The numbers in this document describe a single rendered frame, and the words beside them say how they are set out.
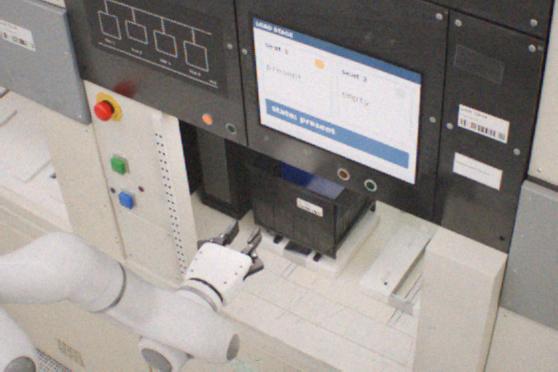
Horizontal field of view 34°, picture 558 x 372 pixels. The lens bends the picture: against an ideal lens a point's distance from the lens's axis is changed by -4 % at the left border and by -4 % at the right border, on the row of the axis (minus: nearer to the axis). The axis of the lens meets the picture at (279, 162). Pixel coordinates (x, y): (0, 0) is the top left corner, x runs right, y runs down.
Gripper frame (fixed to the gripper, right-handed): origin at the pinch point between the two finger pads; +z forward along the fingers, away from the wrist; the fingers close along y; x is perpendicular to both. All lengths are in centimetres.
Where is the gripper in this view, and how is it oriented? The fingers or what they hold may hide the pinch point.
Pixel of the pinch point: (243, 235)
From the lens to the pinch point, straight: 175.0
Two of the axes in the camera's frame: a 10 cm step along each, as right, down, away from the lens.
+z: 4.4, -6.3, 6.4
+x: -0.5, -7.3, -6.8
